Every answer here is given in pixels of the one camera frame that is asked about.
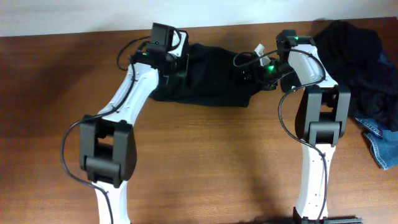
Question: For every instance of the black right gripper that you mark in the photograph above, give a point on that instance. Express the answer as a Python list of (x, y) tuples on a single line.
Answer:
[(259, 78)]

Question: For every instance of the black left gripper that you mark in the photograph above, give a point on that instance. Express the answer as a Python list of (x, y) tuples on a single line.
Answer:
[(181, 69)]

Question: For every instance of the black pants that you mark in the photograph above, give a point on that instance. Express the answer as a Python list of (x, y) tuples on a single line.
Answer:
[(211, 80)]

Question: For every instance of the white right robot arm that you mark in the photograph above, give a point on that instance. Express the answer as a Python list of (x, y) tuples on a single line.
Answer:
[(320, 121)]

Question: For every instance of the black garment pile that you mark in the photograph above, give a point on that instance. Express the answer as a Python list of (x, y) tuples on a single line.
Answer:
[(354, 57)]

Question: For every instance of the blue denim jeans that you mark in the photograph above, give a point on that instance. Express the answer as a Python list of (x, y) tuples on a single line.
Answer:
[(383, 142)]

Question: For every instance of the black metal rail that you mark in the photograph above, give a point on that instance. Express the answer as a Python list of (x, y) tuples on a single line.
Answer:
[(346, 220)]

